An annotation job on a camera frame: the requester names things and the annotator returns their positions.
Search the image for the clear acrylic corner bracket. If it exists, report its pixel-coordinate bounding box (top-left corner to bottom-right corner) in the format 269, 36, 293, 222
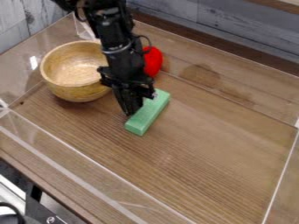
73, 12, 96, 40

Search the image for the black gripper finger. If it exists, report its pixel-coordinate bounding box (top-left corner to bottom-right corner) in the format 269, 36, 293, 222
112, 87, 132, 116
129, 87, 144, 115

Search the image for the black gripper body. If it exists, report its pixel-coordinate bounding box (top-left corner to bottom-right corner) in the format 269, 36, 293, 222
97, 43, 154, 100

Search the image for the black cable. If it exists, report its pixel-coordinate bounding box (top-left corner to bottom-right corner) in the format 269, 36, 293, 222
0, 201, 28, 224

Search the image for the red toy fruit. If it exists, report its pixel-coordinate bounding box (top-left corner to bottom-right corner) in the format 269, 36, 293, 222
144, 46, 164, 78

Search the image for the black table leg bracket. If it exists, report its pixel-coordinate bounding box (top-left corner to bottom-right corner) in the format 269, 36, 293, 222
24, 185, 68, 224

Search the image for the green rectangular block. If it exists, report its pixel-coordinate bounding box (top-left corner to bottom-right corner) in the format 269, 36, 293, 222
124, 89, 170, 137

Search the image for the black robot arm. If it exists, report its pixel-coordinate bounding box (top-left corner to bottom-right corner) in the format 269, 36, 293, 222
52, 0, 154, 116

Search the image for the brown wooden bowl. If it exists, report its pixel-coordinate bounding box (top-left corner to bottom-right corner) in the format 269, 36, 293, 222
40, 40, 110, 102

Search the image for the clear acrylic tray wall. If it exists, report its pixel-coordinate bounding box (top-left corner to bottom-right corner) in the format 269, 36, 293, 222
0, 100, 194, 224

